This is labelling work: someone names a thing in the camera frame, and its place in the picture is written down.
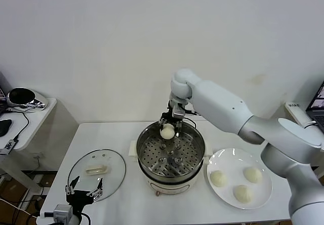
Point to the large white plate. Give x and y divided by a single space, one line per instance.
240 164

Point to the black computer mouse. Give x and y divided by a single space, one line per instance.
5 127

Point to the white labelled box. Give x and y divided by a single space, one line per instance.
297 113

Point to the round glass pot lid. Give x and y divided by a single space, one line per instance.
106 159

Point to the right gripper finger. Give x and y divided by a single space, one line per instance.
178 130
162 123

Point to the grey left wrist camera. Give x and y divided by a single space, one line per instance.
63 212

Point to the shiny chrome helmet-shaped device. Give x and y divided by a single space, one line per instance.
22 97

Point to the cream electric cooker base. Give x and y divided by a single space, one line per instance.
172 184

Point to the white side table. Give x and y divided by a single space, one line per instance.
38 124

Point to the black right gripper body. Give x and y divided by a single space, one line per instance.
170 120

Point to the small labelled adapter box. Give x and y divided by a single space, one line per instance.
8 146

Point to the dark laptop with lit screen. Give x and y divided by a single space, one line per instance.
316 113

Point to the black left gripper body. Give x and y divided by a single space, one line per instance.
78 197

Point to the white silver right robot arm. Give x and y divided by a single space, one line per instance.
222 103

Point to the white steamed baozi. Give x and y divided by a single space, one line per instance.
167 132
219 179
252 174
243 193

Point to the stainless steel steamer pot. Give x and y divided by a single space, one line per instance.
172 156

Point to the grey laptop with blue screen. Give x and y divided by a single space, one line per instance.
2 101

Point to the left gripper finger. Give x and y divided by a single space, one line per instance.
74 182
99 190

